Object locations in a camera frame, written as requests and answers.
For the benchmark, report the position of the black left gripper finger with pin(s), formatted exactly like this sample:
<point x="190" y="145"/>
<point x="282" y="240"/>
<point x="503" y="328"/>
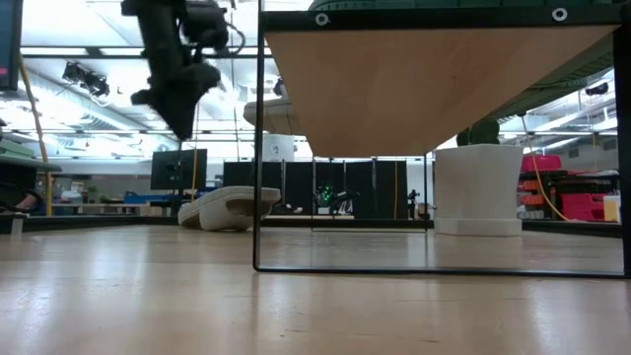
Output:
<point x="181" y="118"/>

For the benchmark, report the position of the black background monitor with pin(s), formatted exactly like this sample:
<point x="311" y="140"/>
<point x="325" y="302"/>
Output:
<point x="172" y="167"/>

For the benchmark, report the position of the black ceiling fixture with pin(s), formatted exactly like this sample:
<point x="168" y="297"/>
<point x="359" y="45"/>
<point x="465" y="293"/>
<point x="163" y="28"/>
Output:
<point x="86" y="79"/>
<point x="597" y="89"/>

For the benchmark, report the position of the white box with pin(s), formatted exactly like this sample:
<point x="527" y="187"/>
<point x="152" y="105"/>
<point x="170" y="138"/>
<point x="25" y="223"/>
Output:
<point x="278" y="148"/>

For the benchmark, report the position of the black partition panels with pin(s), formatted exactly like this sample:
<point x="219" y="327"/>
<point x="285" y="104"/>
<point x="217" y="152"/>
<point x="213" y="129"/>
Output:
<point x="296" y="187"/>

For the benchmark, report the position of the distant robot with green light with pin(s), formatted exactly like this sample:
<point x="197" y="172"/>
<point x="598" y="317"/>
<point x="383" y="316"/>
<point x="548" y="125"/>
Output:
<point x="325" y="194"/>

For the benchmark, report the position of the desk computer monitor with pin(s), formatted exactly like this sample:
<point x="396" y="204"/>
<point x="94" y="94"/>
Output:
<point x="10" y="44"/>

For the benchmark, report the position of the green cactus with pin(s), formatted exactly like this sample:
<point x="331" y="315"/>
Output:
<point x="480" y="134"/>

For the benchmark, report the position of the white plant pot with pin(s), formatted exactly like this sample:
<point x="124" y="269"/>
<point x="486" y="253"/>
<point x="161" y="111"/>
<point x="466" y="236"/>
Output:
<point x="478" y="187"/>

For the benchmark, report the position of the red storage bin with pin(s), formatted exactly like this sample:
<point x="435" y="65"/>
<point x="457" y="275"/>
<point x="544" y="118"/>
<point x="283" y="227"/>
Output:
<point x="542" y="163"/>
<point x="581" y="207"/>

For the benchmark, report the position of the black aluminium table frame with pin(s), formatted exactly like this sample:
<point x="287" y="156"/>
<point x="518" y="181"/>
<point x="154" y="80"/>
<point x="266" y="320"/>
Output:
<point x="98" y="223"/>

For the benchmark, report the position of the wooden shelf with black frame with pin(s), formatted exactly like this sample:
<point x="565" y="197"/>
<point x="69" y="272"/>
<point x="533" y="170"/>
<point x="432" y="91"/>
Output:
<point x="394" y="89"/>

